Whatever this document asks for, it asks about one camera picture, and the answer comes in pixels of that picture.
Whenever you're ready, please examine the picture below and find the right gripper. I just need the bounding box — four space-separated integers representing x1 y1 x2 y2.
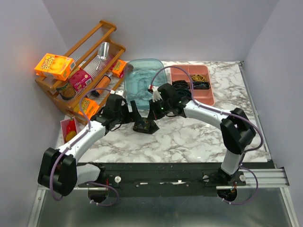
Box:
147 97 171 121

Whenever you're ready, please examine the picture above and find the dark patterned necktie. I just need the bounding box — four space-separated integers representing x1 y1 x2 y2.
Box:
133 118 159 134

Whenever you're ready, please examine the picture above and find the teal transparent plastic tray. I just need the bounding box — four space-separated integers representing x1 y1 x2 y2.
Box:
124 59 167 110

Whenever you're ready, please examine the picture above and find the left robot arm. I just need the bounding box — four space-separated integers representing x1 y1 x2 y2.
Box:
37 94 141 196

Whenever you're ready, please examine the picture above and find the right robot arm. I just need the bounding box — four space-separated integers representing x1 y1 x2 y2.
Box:
148 83 256 185

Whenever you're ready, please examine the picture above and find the rolled teal tie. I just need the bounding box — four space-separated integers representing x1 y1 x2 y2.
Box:
176 88 191 97

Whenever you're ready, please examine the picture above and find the rolled black tie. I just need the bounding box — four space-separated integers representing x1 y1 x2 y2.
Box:
172 80 189 89

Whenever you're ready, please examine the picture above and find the orange bottle black cap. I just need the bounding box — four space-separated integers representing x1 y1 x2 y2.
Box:
91 71 113 97

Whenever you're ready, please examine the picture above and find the small orange box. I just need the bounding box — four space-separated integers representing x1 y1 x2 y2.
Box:
109 59 127 78

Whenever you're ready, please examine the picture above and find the orange box lower shelf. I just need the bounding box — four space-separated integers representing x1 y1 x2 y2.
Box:
72 98 99 121

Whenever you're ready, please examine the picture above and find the rolled dark blue tie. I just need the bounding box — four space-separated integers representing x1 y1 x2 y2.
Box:
193 82 210 90

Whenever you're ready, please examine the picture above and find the pink divided organizer box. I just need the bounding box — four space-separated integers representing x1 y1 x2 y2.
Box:
170 64 215 106

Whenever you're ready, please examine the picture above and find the rolled gold tie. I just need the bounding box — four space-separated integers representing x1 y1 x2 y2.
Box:
191 74 207 82

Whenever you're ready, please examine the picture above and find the wooden tiered rack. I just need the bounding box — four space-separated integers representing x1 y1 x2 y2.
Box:
35 20 126 124

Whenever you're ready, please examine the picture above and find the red toy pepper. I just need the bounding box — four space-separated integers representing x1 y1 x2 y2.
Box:
66 119 76 134

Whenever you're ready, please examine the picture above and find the pink sponge box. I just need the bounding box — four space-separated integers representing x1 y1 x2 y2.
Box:
68 67 92 92

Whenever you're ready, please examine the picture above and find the yellow toy fruit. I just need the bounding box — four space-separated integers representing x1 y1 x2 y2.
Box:
65 131 77 142

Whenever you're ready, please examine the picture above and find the small pink bin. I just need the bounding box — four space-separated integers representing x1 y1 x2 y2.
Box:
60 117 80 143

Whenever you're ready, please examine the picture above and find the dark round can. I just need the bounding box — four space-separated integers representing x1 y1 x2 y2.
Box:
56 80 76 101

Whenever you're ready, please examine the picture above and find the large orange sponge box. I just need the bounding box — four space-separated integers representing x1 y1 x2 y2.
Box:
34 53 76 81

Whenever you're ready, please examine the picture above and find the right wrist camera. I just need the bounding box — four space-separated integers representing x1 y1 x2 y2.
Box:
148 85 163 102

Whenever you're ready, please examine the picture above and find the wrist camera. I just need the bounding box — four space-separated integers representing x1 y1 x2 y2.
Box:
110 90 125 96
148 85 163 102

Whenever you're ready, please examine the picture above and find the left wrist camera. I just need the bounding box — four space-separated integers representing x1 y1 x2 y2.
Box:
110 90 125 96

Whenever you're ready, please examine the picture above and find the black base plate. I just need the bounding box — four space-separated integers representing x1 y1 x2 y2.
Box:
48 162 277 198

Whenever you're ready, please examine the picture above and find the aluminium rail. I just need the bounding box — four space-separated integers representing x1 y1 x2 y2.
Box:
35 167 290 190

